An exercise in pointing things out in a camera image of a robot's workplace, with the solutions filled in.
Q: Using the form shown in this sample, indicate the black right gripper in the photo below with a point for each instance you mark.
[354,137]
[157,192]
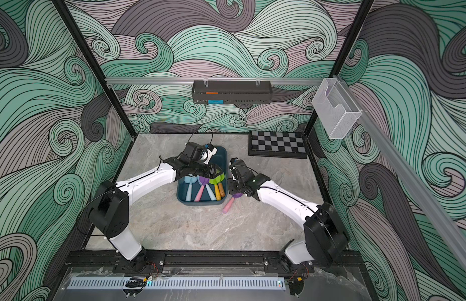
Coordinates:
[233,180]

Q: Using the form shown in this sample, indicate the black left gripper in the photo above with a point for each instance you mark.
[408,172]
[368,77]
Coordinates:
[211,171]

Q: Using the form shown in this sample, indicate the green shovel wooden handle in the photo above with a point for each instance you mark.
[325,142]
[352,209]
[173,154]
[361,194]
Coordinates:
[221,187]

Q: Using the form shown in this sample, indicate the green shovel yellow handle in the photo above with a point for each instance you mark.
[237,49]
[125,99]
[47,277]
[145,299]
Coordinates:
[214,182]

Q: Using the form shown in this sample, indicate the purple shovel pink handle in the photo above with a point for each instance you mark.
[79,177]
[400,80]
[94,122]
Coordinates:
[203,182]
[230,202]

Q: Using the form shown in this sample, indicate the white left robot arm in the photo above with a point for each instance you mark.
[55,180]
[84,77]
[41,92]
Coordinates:
[110,209]

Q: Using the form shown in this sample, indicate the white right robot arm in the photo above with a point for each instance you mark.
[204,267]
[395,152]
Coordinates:
[324,232]

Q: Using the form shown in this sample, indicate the dark teal storage box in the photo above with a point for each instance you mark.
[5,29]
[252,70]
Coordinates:
[220,160]

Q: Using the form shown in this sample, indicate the black folding chessboard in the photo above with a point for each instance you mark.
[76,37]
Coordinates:
[277,145]

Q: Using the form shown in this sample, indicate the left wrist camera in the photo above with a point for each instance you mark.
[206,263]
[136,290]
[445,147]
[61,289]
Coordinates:
[209,151]

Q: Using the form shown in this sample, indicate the black wall tray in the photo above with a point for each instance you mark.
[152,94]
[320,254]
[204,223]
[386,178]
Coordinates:
[241,93]

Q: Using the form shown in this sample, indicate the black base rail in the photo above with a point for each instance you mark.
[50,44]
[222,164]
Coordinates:
[269,261]

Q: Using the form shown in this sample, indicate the clear plastic wall holder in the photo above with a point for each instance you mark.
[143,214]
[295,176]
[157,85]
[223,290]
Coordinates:
[336,108]

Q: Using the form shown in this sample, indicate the white slotted cable duct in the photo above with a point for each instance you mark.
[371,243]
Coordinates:
[180,283]

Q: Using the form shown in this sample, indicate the black frame post right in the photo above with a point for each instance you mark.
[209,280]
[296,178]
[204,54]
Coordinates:
[352,34]

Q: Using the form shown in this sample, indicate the black frame post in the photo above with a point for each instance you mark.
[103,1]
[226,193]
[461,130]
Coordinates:
[75,32]
[352,34]

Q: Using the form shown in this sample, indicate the black frame post left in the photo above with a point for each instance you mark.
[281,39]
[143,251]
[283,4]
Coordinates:
[75,32]

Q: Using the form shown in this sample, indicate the aluminium rail right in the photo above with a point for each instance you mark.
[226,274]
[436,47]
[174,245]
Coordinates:
[426,201]

